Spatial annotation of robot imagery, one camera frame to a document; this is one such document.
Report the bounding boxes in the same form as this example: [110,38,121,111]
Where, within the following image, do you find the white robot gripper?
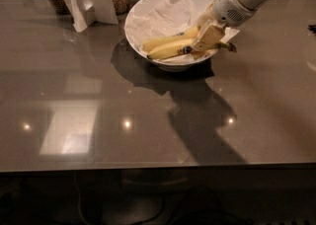
[192,0,255,51]

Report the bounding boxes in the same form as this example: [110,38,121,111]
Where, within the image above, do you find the yellow banana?
[147,39,237,60]
[141,26,199,52]

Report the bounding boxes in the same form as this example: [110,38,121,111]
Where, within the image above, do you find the white ceramic bowl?
[123,0,232,73]

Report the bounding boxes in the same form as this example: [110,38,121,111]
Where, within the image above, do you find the white paper towel liner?
[124,0,240,65]

